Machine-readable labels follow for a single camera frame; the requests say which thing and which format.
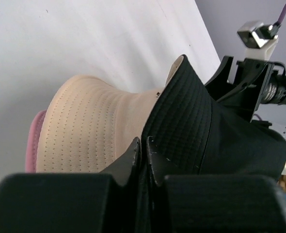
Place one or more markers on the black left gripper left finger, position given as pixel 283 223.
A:
pixel 102 202

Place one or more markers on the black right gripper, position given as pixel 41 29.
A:
pixel 256 82

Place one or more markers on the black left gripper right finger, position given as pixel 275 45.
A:
pixel 183 203

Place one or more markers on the black bucket hat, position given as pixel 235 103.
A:
pixel 200 136

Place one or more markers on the cream bucket hat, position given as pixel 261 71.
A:
pixel 89 124

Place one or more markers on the pink bucket hat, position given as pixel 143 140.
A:
pixel 32 142

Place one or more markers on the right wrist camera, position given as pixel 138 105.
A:
pixel 259 39

